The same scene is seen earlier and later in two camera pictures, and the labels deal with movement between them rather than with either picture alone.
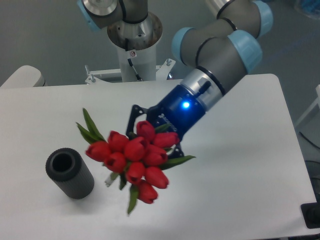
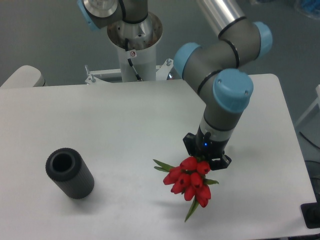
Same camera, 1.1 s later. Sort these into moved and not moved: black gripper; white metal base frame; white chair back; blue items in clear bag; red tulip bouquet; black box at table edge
Moved: red tulip bouquet; black gripper
Not moved: white metal base frame; black box at table edge; blue items in clear bag; white chair back
